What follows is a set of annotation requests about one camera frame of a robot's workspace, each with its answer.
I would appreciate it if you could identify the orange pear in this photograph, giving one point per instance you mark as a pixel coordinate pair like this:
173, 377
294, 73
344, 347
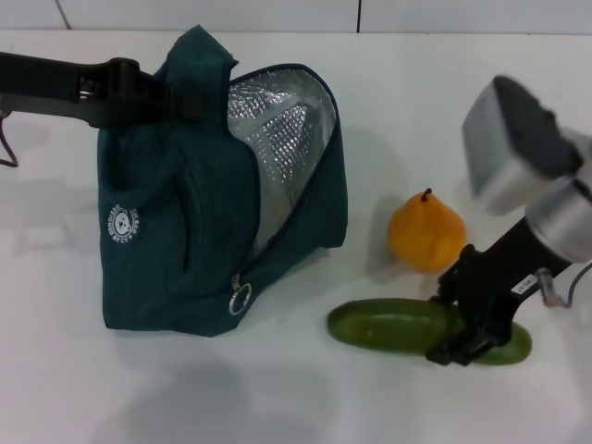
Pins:
425, 231

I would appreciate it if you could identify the green cucumber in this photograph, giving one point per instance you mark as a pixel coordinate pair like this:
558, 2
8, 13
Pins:
393, 326

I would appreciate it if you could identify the dark teal insulated lunch bag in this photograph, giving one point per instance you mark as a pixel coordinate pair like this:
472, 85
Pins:
185, 222

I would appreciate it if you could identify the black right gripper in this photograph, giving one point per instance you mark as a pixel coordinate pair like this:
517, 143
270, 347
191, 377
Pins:
504, 277

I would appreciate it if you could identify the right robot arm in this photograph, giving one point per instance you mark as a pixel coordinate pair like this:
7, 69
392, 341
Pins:
564, 222

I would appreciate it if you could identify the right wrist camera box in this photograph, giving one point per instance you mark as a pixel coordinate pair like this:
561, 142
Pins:
499, 148

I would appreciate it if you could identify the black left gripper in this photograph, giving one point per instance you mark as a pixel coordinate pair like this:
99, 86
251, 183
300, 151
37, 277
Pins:
46, 83

